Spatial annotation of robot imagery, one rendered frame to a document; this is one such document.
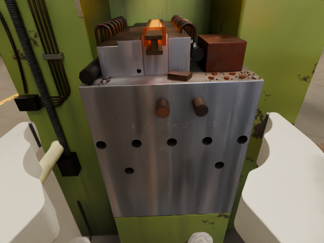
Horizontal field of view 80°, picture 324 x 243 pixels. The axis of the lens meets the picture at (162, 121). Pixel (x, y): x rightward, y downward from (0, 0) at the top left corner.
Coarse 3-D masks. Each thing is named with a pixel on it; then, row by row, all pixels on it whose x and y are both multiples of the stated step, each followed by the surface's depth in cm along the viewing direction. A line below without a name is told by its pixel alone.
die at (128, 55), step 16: (128, 32) 52; (176, 32) 47; (112, 48) 41; (128, 48) 41; (144, 48) 42; (176, 48) 42; (112, 64) 43; (128, 64) 43; (144, 64) 43; (160, 64) 43; (176, 64) 43
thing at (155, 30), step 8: (152, 24) 50; (160, 24) 50; (144, 32) 39; (152, 32) 34; (160, 32) 33; (144, 40) 39; (152, 40) 31; (160, 40) 39; (152, 48) 32; (160, 48) 33
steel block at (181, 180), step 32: (192, 64) 51; (96, 96) 41; (128, 96) 41; (160, 96) 41; (192, 96) 41; (224, 96) 41; (256, 96) 41; (96, 128) 45; (224, 128) 46; (128, 160) 50; (160, 160) 50; (192, 160) 50; (224, 160) 51; (128, 192) 56; (160, 192) 57; (192, 192) 57; (224, 192) 57
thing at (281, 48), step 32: (224, 0) 63; (256, 0) 49; (288, 0) 50; (320, 0) 50; (224, 32) 64; (256, 32) 53; (288, 32) 54; (320, 32) 54; (256, 64) 58; (288, 64) 58; (288, 96) 64; (256, 128) 70; (256, 160) 78
